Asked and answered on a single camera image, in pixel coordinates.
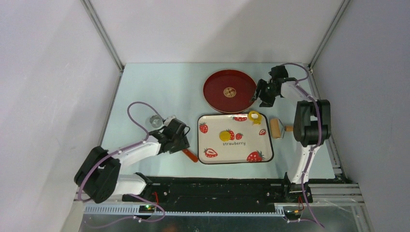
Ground round red plate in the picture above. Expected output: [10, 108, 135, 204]
[203, 70, 257, 114]

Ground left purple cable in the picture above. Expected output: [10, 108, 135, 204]
[77, 101, 167, 203]

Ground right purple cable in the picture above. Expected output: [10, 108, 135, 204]
[281, 62, 322, 229]

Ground grey slotted cable duct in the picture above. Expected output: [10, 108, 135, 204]
[84, 204, 286, 217]

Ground orange handled spatula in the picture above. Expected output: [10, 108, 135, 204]
[182, 149, 199, 162]

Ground yellow dough piece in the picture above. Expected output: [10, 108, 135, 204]
[219, 131, 231, 142]

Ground strawberry print tray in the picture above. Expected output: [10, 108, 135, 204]
[198, 111, 274, 164]

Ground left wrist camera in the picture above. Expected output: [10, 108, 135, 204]
[163, 115, 176, 126]

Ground small clear glass cup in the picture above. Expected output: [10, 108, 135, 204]
[149, 115, 163, 129]

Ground purple cable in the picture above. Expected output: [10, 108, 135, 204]
[77, 101, 167, 203]
[281, 62, 322, 229]

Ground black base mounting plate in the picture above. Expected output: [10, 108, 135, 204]
[138, 176, 313, 213]

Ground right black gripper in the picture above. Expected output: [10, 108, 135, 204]
[250, 79, 279, 108]

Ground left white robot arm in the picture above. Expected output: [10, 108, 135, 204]
[74, 116, 190, 203]

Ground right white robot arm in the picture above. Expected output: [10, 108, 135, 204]
[251, 64, 331, 202]

